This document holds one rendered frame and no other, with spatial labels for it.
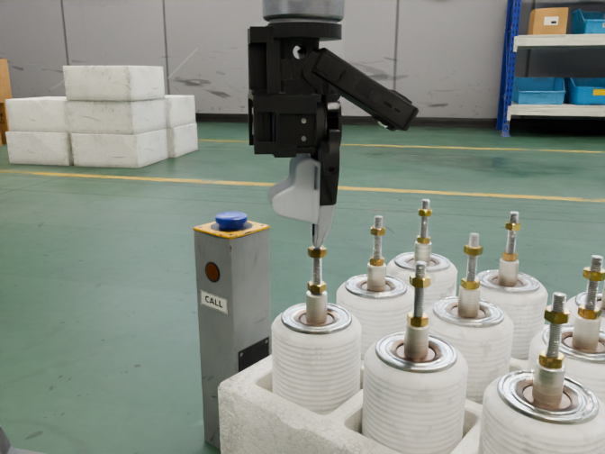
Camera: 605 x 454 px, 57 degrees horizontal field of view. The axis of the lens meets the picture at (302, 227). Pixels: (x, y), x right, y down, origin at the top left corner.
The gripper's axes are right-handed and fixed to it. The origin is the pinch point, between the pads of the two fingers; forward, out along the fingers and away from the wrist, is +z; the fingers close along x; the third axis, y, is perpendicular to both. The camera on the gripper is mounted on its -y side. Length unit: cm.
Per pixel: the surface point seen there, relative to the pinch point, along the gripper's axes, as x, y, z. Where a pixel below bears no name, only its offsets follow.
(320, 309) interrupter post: 1.1, 0.4, 8.0
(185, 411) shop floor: -23.9, 16.7, 34.6
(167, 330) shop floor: -53, 21, 35
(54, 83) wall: -637, 183, -5
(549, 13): -376, -254, -61
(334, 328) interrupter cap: 3.3, -0.6, 9.1
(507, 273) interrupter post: -5.9, -24.2, 7.9
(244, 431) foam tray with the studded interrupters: 2.4, 8.8, 20.8
